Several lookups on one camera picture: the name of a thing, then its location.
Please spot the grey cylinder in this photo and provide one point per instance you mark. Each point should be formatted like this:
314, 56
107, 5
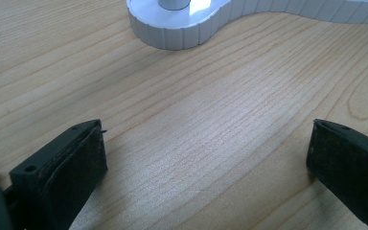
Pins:
174, 4

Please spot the white ribbed wavy tray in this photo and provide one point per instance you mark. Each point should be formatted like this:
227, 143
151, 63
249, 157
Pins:
179, 28

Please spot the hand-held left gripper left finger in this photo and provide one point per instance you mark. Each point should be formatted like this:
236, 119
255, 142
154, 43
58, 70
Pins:
60, 179

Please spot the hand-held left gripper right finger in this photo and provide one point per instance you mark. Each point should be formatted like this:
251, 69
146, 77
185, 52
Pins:
351, 172

